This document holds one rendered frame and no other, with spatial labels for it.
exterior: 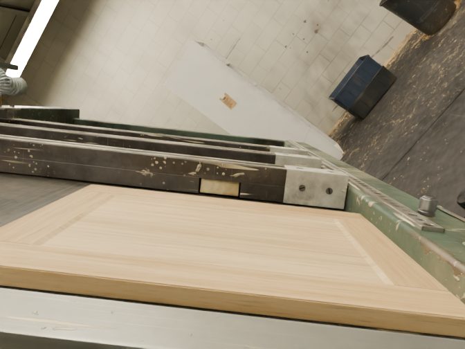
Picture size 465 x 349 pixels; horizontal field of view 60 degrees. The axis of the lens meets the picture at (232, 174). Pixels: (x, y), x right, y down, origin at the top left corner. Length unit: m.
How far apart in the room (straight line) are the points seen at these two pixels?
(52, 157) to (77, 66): 5.64
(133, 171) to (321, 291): 0.54
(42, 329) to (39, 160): 0.66
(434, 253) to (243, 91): 4.01
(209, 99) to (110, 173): 3.67
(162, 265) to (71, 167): 0.51
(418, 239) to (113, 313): 0.38
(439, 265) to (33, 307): 0.39
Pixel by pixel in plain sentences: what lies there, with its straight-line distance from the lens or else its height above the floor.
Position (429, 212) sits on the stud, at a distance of 0.66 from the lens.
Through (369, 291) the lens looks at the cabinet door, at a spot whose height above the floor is 0.97.
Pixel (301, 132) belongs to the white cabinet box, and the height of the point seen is 0.53.
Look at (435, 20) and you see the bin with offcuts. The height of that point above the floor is 0.10.
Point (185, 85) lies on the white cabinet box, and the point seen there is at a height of 1.85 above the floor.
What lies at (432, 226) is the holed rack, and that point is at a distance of 0.58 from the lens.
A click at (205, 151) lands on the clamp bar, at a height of 1.18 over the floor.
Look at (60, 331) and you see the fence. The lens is 0.27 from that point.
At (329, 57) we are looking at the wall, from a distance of 5.83.
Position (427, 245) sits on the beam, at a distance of 0.52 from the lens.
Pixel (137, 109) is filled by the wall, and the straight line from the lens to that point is 6.20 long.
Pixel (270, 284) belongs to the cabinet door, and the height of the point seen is 1.05.
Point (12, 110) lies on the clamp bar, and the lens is 1.55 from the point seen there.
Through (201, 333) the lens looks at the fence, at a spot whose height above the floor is 1.11.
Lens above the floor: 1.17
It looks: 4 degrees down
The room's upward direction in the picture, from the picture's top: 54 degrees counter-clockwise
